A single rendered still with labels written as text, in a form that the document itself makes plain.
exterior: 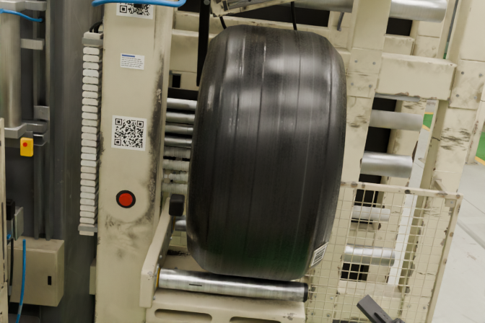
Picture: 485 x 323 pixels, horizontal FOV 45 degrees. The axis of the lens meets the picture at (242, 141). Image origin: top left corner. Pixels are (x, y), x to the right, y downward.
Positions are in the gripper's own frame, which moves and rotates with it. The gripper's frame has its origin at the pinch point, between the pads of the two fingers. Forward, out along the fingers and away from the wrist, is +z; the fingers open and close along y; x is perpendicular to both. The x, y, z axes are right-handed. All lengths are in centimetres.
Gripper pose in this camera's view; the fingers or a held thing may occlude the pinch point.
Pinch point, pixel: (374, 313)
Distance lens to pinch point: 121.9
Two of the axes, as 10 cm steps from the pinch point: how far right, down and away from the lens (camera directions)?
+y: -0.8, 6.6, 7.5
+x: 7.8, -4.2, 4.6
